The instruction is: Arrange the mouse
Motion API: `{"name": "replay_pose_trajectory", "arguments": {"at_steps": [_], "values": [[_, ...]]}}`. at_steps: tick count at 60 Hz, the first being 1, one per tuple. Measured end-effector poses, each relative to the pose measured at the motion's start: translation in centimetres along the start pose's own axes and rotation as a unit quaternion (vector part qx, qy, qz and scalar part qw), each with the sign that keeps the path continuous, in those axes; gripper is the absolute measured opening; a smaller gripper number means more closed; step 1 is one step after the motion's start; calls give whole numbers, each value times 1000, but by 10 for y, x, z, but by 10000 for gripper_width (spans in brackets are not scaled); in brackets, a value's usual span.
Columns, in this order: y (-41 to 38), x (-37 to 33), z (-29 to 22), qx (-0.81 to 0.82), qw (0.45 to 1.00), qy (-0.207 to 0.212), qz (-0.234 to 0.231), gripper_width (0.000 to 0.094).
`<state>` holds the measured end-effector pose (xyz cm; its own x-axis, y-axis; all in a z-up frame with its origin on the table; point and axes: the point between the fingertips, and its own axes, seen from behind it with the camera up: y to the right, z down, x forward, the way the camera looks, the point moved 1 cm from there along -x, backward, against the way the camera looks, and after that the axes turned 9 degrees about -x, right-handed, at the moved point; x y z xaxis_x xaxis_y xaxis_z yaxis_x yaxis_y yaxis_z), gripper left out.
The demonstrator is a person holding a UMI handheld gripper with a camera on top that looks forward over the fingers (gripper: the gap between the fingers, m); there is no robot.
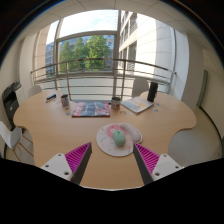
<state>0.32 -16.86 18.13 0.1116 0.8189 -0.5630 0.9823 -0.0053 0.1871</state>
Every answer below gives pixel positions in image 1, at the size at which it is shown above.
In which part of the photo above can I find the black office printer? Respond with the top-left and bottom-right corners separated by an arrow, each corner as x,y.
1,81 -> 24,131

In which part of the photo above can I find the mint green computer mouse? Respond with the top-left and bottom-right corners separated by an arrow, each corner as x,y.
112,129 -> 127,148

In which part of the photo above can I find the metal balcony railing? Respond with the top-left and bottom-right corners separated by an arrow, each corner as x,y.
30,58 -> 177,98

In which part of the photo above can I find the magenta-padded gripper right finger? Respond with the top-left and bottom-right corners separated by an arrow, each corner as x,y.
132,142 -> 184,186

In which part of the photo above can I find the white chair with wooden legs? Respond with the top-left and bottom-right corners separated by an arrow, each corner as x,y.
0,120 -> 34,164

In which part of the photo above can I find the black cylinder speaker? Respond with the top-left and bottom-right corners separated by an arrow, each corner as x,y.
146,81 -> 159,103

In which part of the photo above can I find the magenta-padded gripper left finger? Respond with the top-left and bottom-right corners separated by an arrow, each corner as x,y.
40,142 -> 93,186

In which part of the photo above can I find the red and grey magazine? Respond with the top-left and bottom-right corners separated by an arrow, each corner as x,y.
71,101 -> 111,118

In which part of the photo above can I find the round white pink mouse pad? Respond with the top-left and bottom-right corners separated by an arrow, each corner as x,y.
95,122 -> 143,158

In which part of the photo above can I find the light blue booklet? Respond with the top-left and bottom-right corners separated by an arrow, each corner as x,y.
120,96 -> 155,115

